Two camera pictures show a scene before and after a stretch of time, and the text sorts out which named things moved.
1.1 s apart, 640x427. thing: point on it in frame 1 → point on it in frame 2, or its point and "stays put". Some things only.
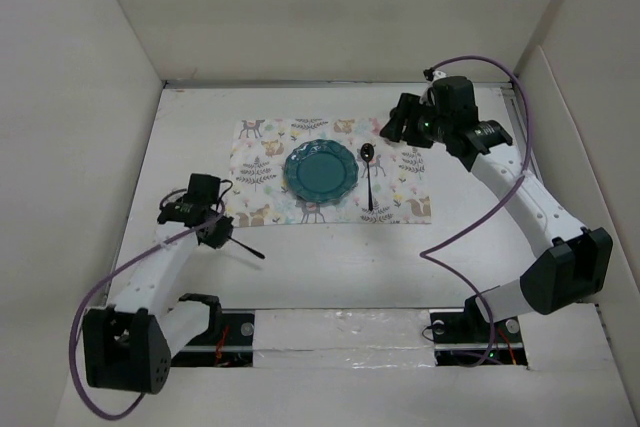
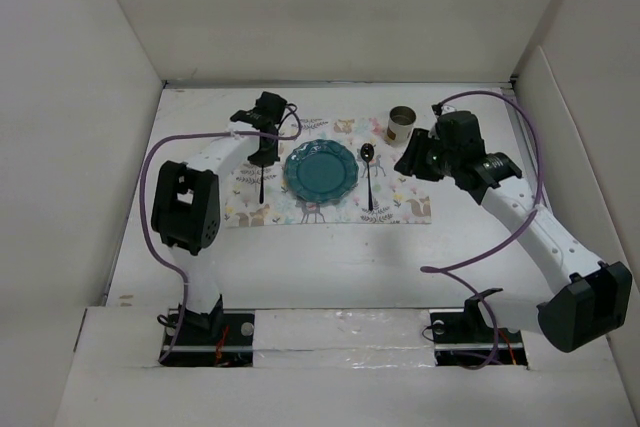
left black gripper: x=222 y=233 → x=266 y=160
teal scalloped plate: x=320 y=171 stays put
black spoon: x=367 y=152 stays put
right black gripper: x=409 y=107 → x=411 y=162
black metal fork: x=256 y=253 → x=262 y=187
